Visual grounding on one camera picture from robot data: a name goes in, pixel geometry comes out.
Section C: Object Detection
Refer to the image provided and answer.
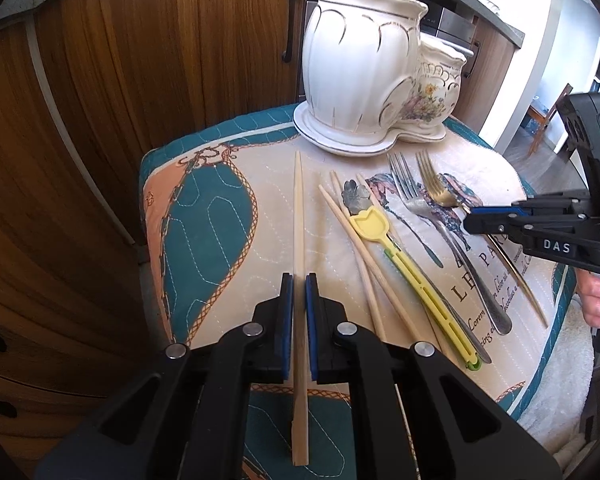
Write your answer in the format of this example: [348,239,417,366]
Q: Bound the silver flower-shaped spoon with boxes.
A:
[343,178,493,365]

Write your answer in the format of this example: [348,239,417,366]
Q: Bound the printed quilted cloth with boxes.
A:
[139,105,578,480]

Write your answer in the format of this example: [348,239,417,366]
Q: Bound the yellow tulip plastic utensil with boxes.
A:
[350,208,481,368]

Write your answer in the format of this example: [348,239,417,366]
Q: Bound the silver fork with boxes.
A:
[387,152,512,336]

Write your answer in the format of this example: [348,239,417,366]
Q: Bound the person's right hand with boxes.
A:
[577,267,600,331]

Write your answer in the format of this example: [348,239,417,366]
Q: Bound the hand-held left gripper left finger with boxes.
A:
[35,274,294,480]

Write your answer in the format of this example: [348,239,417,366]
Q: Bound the gold fork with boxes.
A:
[415,149,551,330]

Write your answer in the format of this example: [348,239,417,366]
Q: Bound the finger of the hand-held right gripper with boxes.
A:
[462,212,536,244]
[472,198,589,217]

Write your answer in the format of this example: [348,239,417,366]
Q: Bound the white ceramic double utensil holder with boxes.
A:
[293,0,468,157]

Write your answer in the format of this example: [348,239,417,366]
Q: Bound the narrow wooden base cabinet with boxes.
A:
[460,24,520,142]

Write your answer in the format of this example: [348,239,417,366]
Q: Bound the stainless steel oven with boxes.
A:
[297,0,481,106]

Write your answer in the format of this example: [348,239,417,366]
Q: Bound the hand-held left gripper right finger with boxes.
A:
[305,274,563,480]

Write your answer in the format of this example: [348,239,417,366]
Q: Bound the wooden chair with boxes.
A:
[527,85,573,157]

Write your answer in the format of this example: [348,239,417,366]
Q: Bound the white fluffy rug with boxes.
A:
[520,305,598,461]

